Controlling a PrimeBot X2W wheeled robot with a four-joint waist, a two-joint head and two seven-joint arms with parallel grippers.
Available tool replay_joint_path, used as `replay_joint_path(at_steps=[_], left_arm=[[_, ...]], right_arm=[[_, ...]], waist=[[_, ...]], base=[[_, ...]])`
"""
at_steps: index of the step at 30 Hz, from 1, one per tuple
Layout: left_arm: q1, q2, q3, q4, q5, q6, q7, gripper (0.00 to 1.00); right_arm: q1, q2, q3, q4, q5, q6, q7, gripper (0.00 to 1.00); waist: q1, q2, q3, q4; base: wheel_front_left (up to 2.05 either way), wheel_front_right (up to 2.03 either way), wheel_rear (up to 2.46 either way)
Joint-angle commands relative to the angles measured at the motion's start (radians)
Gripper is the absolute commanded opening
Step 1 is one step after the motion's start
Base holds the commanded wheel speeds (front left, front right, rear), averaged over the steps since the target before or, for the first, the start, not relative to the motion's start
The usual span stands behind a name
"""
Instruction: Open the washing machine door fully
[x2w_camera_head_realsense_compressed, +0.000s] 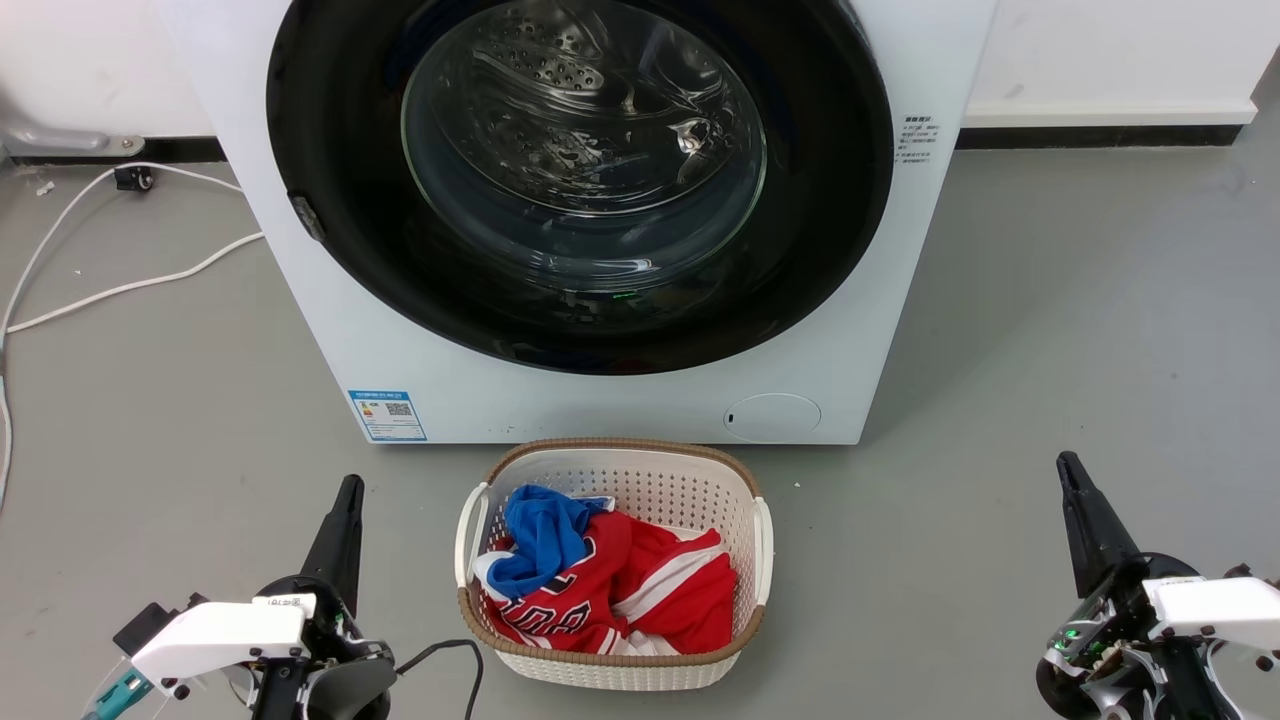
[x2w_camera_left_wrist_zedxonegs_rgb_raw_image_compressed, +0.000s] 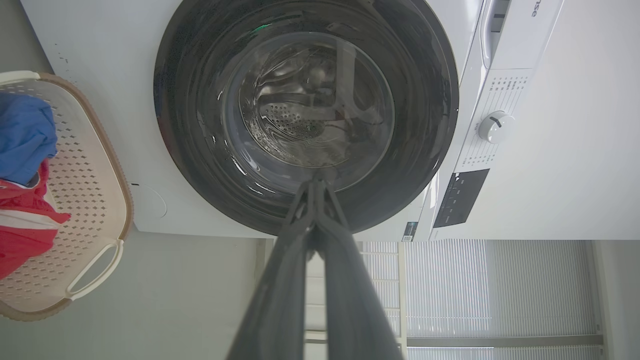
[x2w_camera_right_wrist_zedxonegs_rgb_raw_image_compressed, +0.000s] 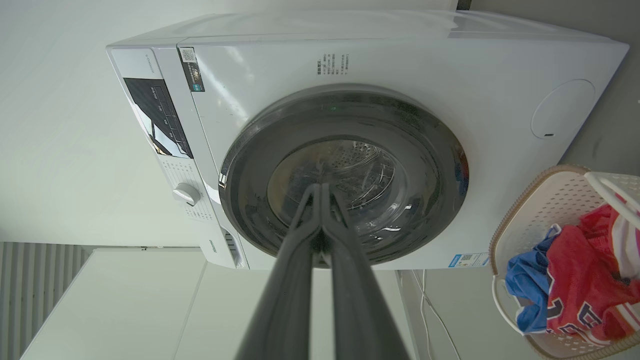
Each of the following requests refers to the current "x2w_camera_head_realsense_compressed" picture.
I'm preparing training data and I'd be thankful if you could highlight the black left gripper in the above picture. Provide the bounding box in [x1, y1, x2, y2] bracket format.
[252, 476, 397, 720]

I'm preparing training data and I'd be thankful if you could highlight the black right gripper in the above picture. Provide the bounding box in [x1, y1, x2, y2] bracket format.
[1045, 452, 1201, 666]

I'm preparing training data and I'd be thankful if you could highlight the black round glass washer door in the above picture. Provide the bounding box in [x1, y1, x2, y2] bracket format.
[266, 0, 895, 376]

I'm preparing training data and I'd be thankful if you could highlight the white front-load washing machine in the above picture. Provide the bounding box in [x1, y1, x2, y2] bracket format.
[155, 0, 999, 446]

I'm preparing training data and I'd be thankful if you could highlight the grey metal door hinge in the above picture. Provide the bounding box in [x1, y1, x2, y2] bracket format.
[289, 194, 328, 242]

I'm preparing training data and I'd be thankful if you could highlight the blue energy label sticker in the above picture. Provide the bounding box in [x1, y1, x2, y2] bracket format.
[348, 389, 428, 443]

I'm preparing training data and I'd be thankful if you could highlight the blue garment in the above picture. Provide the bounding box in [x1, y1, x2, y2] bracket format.
[487, 485, 616, 599]

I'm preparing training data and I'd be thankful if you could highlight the white plastic laundry basket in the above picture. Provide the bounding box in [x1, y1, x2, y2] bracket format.
[455, 437, 775, 692]

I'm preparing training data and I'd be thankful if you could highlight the red basketball jersey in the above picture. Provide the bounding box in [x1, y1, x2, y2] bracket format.
[470, 510, 739, 656]

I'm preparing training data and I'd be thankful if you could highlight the round white filter cover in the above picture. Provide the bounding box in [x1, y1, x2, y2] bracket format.
[723, 393, 822, 443]

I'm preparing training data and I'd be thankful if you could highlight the teal cable connector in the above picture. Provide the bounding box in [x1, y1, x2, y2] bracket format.
[82, 668, 156, 720]

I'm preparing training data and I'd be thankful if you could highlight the thick white cable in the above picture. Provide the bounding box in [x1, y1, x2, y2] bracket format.
[5, 232, 266, 334]

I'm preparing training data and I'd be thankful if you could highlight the thin white cable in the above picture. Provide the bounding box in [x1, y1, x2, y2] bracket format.
[0, 162, 246, 501]

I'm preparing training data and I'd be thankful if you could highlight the grey metal pipe bracket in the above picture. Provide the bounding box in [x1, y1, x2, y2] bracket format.
[0, 120, 146, 159]

